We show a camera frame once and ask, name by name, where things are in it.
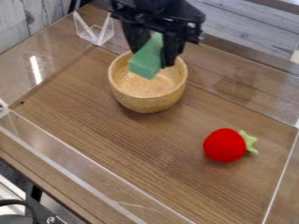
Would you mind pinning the wooden brown bowl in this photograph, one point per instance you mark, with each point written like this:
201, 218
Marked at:
141, 95

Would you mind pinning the black metal table frame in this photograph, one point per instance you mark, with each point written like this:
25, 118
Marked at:
21, 206

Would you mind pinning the green foam block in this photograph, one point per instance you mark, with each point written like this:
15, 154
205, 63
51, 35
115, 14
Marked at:
145, 61

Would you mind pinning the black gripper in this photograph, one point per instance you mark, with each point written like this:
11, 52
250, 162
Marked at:
172, 17

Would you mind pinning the red plush strawberry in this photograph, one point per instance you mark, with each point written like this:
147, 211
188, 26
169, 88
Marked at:
227, 145

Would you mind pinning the clear acrylic enclosure wall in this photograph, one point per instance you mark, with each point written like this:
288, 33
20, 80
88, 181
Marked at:
84, 185

